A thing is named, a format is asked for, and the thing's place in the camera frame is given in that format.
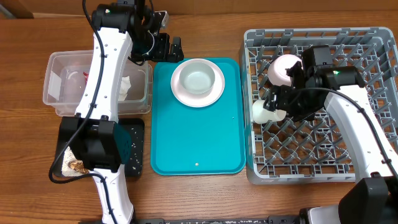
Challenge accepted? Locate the black plastic tray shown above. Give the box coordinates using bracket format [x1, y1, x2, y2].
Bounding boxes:
[53, 118, 145, 180]

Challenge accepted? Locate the cream paper cup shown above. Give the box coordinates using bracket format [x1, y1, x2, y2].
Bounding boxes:
[252, 100, 286, 124]

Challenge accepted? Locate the large white plate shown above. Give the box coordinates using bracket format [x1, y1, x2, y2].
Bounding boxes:
[170, 58, 225, 108]

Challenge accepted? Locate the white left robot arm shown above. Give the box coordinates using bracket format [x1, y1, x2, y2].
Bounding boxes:
[58, 1, 184, 223]

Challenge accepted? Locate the grey dishwasher rack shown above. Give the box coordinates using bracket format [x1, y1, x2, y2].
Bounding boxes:
[239, 27, 397, 185]

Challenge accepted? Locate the spilled white rice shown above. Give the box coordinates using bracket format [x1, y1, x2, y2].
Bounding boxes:
[61, 124, 142, 175]

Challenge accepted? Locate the brown food scrap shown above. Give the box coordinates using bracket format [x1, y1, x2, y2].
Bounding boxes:
[68, 160, 90, 174]

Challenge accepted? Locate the red snack wrapper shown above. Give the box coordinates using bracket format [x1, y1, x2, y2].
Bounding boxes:
[83, 72, 89, 83]

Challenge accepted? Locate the white napkin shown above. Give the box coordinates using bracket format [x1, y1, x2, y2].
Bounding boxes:
[118, 77, 131, 101]

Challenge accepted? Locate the small white bowl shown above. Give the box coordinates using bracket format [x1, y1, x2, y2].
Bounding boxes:
[267, 54, 301, 86]

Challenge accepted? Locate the teal plastic tray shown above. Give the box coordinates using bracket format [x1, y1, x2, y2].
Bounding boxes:
[150, 58, 246, 175]

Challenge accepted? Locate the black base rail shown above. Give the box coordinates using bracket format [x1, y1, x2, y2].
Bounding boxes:
[137, 215, 307, 224]

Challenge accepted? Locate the clear plastic bin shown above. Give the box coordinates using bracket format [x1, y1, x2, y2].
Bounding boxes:
[43, 50, 153, 116]

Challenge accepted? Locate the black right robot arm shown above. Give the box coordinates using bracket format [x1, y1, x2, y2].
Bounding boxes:
[261, 45, 397, 223]

